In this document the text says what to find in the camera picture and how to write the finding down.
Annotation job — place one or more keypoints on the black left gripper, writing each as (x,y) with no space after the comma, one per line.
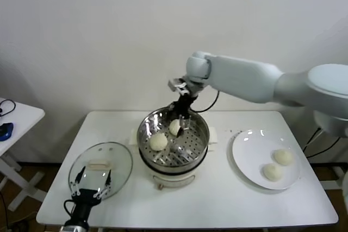
(85,198)

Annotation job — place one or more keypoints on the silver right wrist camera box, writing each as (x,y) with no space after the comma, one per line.
(176,84)

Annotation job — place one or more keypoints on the steel perforated steamer basket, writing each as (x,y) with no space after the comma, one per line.
(146,131)

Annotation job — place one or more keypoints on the cream electric cooker base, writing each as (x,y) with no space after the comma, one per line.
(174,177)

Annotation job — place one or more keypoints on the round glass pot lid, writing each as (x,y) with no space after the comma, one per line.
(119,158)

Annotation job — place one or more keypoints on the small white side table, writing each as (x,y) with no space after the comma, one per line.
(24,115)

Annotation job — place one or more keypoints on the large white plate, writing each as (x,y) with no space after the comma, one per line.
(244,156)

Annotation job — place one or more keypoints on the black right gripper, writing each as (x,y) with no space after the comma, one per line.
(183,105)

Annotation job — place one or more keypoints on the white steamed baozi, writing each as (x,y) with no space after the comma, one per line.
(158,141)
(282,157)
(272,172)
(174,127)

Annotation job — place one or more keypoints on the blue object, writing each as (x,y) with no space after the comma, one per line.
(5,131)

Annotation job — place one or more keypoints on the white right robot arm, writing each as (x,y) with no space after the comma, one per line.
(244,80)

